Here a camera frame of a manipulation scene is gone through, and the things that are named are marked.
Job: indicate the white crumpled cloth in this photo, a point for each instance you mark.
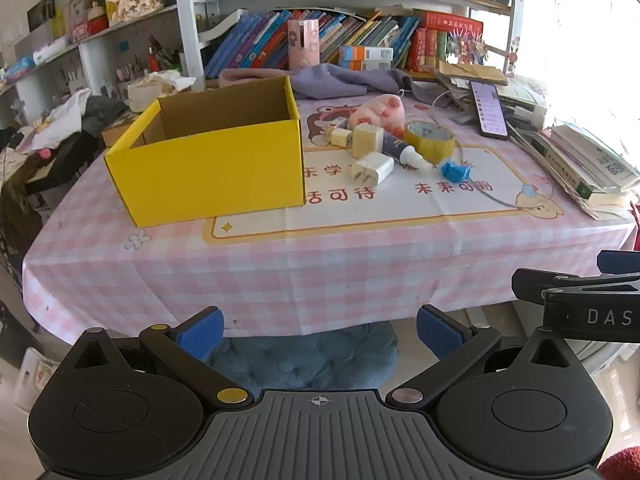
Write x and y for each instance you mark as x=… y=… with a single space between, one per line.
x=160 y=87

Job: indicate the white shelf frame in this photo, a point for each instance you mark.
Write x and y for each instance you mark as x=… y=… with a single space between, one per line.
x=192 y=35

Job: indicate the brown paper envelope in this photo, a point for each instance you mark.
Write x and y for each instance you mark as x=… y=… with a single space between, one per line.
x=475 y=72

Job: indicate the colourful paper decoration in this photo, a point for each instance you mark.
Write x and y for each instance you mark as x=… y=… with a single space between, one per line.
x=467 y=47

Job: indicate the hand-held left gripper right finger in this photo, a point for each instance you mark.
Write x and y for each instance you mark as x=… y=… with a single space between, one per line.
x=440 y=332

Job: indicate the red book set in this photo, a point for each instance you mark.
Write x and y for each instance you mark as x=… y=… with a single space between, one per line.
x=430 y=40

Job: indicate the cream cube charger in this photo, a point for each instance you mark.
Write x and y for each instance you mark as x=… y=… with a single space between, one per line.
x=367 y=140

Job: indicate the stack of white books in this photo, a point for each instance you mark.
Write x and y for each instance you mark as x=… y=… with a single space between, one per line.
x=585 y=165

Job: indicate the orange white carton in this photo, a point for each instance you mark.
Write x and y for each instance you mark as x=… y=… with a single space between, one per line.
x=367 y=65
x=367 y=53

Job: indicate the pink plush paw toy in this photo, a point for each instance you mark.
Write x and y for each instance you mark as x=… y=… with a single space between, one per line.
x=377 y=110

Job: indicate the blue clip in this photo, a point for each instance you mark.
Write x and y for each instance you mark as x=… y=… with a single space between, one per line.
x=455 y=170

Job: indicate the purple cloth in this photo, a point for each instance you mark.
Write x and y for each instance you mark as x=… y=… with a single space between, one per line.
x=340 y=82

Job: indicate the pink checked tablecloth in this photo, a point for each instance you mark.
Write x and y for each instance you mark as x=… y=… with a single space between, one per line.
x=300 y=270

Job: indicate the white charger plug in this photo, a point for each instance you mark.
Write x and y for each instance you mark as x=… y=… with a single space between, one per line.
x=374 y=170

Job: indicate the black smartphone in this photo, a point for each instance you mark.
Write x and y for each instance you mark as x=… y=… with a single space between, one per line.
x=489 y=110

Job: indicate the dark blue glue tube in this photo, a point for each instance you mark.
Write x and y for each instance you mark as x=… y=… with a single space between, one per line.
x=400 y=152

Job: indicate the pile of clothes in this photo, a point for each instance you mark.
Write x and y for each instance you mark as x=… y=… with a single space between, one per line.
x=60 y=130

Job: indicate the white power adapter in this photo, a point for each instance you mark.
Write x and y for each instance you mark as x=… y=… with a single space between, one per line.
x=525 y=115

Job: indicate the yellow tape roll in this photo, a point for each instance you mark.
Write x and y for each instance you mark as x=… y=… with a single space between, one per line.
x=430 y=142

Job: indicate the yellow cardboard box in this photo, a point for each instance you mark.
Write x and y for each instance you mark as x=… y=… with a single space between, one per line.
x=210 y=175

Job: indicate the blue seat cushion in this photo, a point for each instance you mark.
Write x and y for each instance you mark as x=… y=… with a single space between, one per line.
x=305 y=360

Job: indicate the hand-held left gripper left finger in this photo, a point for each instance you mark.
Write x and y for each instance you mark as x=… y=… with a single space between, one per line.
x=200 y=332

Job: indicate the pen holders with pens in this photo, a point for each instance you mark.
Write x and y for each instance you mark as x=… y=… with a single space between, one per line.
x=160 y=60

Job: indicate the row of colourful books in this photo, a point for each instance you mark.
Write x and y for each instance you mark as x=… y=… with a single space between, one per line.
x=260 y=45

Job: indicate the mauve cloth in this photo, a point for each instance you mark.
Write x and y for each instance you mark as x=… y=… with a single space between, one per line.
x=250 y=76

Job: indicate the small cream plug adapter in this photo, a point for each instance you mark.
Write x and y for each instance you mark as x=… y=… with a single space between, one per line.
x=341 y=138

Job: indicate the pink cylindrical box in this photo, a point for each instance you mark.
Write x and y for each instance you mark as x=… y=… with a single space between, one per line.
x=303 y=42

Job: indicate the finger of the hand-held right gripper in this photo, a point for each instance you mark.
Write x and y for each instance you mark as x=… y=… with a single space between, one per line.
x=575 y=282
x=620 y=261

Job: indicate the red fuzzy cloth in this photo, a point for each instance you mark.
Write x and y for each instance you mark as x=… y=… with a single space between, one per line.
x=622 y=465

